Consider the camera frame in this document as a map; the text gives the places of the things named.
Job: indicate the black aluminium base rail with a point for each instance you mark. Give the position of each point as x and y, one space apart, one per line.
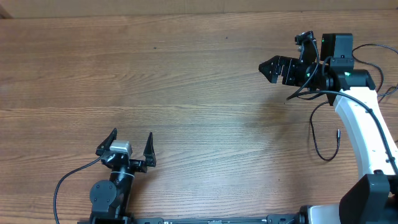
214 220

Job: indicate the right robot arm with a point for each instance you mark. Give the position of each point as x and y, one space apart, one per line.
326 68

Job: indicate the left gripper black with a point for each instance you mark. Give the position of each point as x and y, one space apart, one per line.
140 165

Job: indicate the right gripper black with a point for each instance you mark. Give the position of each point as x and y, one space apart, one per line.
288 64

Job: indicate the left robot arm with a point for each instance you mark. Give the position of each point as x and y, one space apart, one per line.
110 198

